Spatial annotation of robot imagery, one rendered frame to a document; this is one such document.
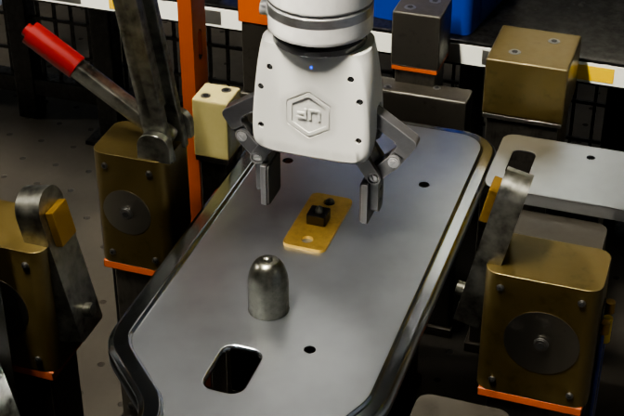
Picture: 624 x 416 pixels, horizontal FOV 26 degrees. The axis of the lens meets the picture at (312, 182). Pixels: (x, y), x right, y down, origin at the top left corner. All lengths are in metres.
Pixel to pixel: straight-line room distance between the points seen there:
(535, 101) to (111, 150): 0.41
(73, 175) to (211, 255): 0.72
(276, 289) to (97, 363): 0.49
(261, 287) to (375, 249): 0.14
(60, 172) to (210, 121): 0.63
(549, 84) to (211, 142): 0.33
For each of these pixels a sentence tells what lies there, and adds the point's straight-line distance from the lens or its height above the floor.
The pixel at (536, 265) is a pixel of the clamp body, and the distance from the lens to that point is 1.05.
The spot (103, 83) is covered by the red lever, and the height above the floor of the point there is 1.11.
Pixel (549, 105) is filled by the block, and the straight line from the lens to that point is 1.32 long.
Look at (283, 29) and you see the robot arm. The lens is 1.04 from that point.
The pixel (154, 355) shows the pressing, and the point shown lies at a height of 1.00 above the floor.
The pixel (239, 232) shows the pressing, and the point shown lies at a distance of 1.15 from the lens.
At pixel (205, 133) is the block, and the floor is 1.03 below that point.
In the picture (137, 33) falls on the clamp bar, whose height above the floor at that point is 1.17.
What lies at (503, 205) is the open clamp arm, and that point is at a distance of 1.02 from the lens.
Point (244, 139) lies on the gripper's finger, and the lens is 1.14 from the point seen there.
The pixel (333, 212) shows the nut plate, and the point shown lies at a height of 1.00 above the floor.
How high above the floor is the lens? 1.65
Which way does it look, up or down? 32 degrees down
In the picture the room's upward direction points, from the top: straight up
